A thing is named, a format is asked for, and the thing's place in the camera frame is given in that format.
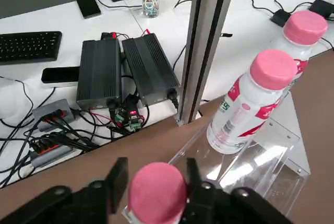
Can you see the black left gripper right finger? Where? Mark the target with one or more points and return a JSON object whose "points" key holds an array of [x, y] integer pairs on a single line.
{"points": [[221, 205]]}

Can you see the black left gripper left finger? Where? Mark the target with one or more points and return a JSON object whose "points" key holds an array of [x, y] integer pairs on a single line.
{"points": [[78, 203]]}

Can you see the white bottle with pink cap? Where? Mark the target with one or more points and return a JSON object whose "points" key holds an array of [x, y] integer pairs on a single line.
{"points": [[305, 28], [235, 109], [159, 190]]}

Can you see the clear acrylic stepped shelf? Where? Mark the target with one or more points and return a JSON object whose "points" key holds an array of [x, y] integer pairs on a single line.
{"points": [[281, 140]]}

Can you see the grey power strip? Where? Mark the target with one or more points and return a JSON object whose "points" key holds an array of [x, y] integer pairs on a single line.
{"points": [[49, 154], [52, 114]]}

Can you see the green circuit board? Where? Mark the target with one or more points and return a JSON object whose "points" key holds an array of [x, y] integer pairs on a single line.
{"points": [[131, 119]]}

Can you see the black and white sensor bar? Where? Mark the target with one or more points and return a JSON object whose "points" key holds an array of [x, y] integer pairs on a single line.
{"points": [[60, 76]]}

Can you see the black ribbed power supply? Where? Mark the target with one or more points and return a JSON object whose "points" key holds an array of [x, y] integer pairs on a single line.
{"points": [[151, 67], [99, 72]]}

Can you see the black keyboard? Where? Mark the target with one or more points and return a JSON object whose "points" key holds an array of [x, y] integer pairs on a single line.
{"points": [[28, 46]]}

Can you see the black power adapter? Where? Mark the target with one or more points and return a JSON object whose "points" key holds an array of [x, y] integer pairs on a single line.
{"points": [[322, 8], [280, 17]]}

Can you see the black smartphone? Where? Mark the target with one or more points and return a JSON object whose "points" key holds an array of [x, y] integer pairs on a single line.
{"points": [[88, 6]]}

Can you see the aluminium frame post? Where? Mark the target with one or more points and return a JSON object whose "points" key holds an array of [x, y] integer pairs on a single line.
{"points": [[208, 25]]}

